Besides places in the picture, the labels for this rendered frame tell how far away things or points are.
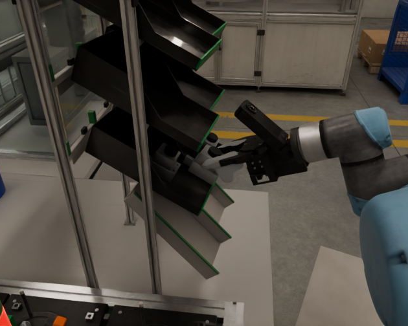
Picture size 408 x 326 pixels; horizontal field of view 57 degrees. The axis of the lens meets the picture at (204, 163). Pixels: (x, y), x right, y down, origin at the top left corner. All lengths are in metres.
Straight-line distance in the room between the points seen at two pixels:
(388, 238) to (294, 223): 2.34
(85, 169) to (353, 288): 1.09
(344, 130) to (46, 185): 1.18
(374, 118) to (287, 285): 1.67
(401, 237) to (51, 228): 1.18
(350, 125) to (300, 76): 3.96
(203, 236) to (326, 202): 1.98
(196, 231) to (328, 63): 3.84
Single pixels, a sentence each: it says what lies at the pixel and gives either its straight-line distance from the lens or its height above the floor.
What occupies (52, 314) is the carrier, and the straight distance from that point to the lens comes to 0.95.
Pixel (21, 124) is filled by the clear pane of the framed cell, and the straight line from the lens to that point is 1.71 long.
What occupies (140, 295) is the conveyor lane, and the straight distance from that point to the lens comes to 0.97.
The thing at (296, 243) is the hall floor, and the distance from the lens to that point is 2.51.
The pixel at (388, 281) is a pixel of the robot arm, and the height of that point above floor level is 1.48.
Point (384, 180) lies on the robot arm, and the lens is 0.72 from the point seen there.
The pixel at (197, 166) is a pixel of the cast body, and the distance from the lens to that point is 0.81.
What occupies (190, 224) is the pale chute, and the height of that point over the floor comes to 1.07.
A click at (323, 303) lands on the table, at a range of 1.12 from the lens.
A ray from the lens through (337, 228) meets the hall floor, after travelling 2.69.
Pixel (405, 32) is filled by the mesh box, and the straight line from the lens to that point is 5.01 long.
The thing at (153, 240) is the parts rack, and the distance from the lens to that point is 0.87.
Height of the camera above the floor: 1.72
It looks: 33 degrees down
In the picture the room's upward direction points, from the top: straight up
